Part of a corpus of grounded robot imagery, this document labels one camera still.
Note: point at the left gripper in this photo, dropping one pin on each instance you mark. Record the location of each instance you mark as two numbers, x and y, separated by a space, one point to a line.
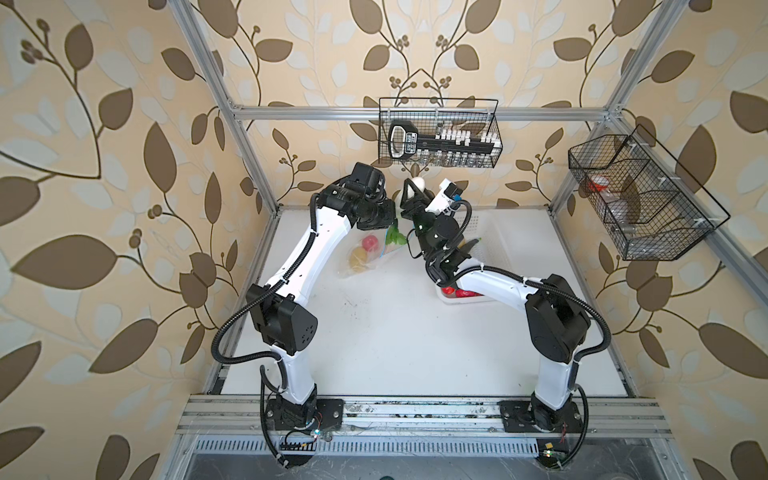
387 217

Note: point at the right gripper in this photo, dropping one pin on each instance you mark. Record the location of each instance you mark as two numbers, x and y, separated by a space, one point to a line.
419 205

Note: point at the white green cucumber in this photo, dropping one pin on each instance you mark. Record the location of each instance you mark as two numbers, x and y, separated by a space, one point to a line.
420 183

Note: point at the green leafy vegetable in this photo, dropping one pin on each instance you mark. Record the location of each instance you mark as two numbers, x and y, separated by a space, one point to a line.
394 236

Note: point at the small red apple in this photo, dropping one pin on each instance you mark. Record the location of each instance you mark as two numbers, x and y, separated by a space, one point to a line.
370 243

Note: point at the clear zip top bag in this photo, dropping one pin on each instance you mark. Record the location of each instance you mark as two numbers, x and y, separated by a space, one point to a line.
377 259

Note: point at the yellow potato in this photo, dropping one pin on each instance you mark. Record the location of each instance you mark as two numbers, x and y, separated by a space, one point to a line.
358 260

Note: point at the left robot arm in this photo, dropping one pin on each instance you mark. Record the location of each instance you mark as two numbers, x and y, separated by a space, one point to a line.
279 308

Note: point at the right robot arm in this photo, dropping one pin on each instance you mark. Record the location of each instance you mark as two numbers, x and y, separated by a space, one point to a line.
563 328

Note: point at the black tool in basket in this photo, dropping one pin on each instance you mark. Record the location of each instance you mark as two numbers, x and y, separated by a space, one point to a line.
405 141

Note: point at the white plastic basket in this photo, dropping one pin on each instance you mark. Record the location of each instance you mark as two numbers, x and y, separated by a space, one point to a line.
494 246

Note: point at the red white item in basket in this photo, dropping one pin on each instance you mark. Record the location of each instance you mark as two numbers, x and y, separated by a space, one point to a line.
597 183

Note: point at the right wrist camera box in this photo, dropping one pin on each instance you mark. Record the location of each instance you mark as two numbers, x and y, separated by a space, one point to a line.
448 194

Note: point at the back wire basket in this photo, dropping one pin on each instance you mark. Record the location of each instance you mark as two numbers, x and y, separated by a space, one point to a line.
477 115

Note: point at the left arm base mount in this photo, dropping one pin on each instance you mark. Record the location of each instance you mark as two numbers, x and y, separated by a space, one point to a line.
306 417

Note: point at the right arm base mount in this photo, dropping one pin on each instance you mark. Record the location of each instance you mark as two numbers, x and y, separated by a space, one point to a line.
533 416

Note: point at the side wire basket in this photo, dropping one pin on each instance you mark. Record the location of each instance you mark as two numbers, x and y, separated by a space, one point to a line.
657 207

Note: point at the aluminium front rail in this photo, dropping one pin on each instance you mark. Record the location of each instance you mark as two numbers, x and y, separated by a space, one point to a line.
432 416

